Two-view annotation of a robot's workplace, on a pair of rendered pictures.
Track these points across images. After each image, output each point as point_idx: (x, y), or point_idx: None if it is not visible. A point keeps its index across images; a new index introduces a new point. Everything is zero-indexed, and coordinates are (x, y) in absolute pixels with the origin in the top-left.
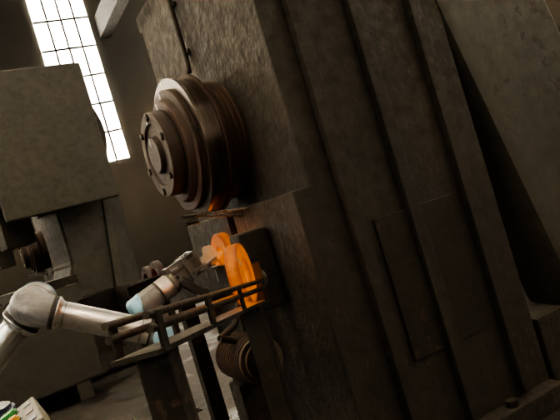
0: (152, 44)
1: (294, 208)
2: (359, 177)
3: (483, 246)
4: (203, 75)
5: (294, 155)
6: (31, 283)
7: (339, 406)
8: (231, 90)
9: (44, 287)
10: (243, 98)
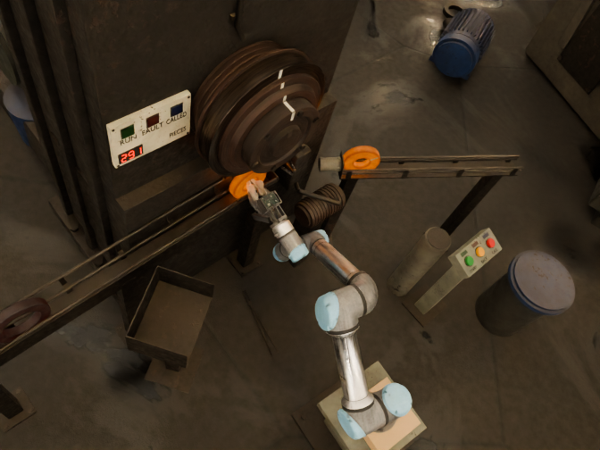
0: (121, 2)
1: (332, 109)
2: None
3: None
4: (250, 37)
5: (329, 76)
6: (346, 297)
7: (292, 194)
8: (289, 45)
9: (346, 287)
10: (302, 50)
